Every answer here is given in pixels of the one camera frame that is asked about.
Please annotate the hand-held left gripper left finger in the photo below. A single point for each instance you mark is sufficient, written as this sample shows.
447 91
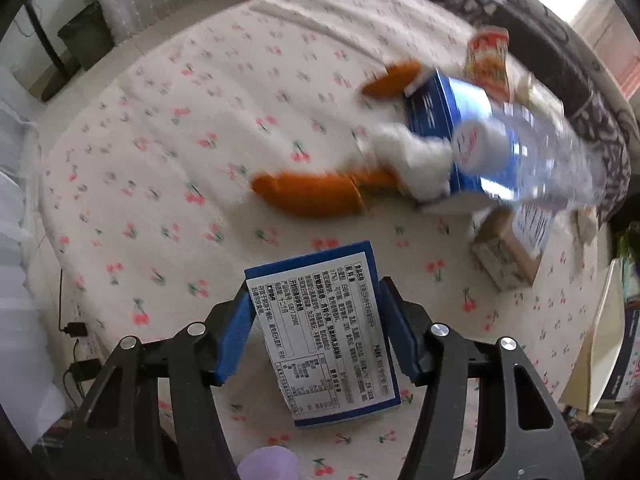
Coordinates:
235 335

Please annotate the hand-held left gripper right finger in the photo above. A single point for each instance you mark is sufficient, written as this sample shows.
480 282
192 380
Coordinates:
400 330

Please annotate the blue box with white label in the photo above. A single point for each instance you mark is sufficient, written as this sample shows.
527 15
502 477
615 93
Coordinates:
320 330

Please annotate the white plastic bin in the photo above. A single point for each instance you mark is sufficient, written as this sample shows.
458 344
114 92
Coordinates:
600 340

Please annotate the blue open-ended carton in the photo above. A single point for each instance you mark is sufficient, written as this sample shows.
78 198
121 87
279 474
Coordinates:
435 110

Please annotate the clear plastic bottle white cap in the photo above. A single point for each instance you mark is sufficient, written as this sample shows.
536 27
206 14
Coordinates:
550 150

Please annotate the person's left hand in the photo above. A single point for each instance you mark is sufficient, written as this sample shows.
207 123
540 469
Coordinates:
267 465

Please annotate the small cardboard box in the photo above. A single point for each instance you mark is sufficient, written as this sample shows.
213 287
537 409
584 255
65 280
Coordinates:
505 260

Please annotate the black power adapter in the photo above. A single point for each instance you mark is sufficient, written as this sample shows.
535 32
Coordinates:
84 369
74 330

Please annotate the white plush duck orange feet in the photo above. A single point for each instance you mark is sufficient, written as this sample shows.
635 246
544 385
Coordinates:
420 155

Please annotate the white sheer curtain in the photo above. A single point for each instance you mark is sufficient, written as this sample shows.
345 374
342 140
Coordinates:
20 260

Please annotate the red snack packet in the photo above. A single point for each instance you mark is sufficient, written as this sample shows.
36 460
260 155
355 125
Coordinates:
487 65

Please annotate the purple and grey patterned quilt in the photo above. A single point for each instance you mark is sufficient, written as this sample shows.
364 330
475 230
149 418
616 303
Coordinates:
550 30

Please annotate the black bin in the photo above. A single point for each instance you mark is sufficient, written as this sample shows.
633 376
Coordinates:
85 35

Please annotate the black stand leg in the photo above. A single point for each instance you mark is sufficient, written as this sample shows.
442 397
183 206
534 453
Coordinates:
50 55

